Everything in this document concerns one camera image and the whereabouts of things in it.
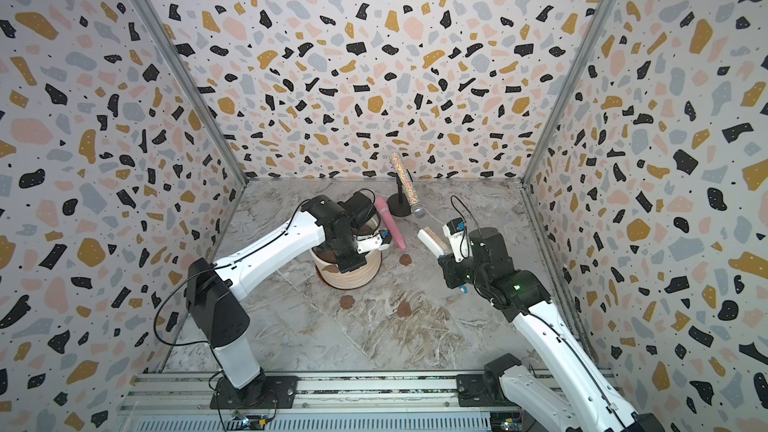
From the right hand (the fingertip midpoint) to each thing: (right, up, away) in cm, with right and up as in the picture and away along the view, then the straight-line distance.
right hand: (442, 259), depth 74 cm
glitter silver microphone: (-5, +13, +20) cm, 25 cm away
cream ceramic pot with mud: (-30, -1, +4) cm, 31 cm away
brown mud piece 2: (-10, -17, +13) cm, 24 cm away
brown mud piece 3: (-27, -15, +15) cm, 34 cm away
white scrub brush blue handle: (-1, +3, 0) cm, 3 cm away
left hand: (-21, -2, +6) cm, 22 cm away
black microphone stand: (-12, +14, +38) cm, 42 cm away
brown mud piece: (-9, -5, +26) cm, 28 cm away
